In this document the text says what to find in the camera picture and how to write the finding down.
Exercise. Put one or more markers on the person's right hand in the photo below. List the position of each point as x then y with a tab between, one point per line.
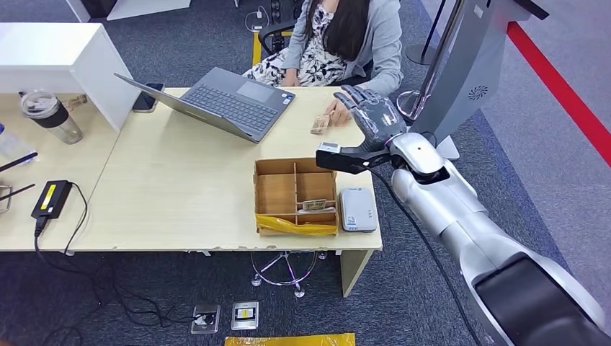
289	79

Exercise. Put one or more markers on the person's left hand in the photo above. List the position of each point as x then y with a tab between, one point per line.
340	117

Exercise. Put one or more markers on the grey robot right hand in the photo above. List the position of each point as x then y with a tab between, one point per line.
379	122

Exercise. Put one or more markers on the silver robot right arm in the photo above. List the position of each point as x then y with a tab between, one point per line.
444	200

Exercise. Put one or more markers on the person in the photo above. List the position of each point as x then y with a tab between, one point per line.
382	43

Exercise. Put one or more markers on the grey white card reader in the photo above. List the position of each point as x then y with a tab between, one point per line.
358	210

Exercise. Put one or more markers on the white card in box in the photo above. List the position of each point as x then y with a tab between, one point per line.
330	209

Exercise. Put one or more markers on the narrow yellow floor tape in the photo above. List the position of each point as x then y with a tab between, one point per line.
257	52

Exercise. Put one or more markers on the grey open laptop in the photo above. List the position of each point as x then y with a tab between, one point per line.
234	102

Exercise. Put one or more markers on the black power strip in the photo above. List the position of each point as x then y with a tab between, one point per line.
276	9

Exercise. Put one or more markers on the cardboard divider box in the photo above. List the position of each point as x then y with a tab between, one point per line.
277	191

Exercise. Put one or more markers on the grey kiosk stand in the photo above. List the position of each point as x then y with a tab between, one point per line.
468	57

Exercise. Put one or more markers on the yellow tape strip on box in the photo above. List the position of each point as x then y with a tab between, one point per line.
286	225

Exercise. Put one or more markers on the dark smartphone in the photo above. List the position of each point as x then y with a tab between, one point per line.
147	99

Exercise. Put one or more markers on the beige desk leg panel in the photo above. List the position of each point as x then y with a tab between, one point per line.
353	272

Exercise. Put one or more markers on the chrome stool base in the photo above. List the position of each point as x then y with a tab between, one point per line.
299	291

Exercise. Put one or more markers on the red floor tape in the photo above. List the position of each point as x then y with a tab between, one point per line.
558	86

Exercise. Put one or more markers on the small tan packet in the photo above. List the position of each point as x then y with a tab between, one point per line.
76	101

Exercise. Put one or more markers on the floor socket yellow label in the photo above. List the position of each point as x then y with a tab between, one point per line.
245	315

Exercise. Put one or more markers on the wide yellow floor tape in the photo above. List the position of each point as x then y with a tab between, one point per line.
286	341

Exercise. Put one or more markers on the white desk partition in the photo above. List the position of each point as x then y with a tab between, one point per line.
57	52

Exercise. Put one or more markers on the clear tumbler with black sleeve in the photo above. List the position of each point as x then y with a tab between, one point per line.
50	117

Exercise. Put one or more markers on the floor socket with plug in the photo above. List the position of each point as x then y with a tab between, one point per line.
205	320

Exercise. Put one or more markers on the black power adapter yellow label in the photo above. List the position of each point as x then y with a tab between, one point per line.
51	198

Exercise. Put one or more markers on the black pen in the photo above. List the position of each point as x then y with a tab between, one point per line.
19	162
19	192

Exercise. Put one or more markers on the clear plastic bottle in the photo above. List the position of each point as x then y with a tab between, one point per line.
9	145

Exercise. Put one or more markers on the chrome stanchion post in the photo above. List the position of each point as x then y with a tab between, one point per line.
406	102

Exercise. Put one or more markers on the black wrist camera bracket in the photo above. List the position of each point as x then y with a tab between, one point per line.
343	162

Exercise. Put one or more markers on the black stanchion post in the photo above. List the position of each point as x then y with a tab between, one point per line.
422	55

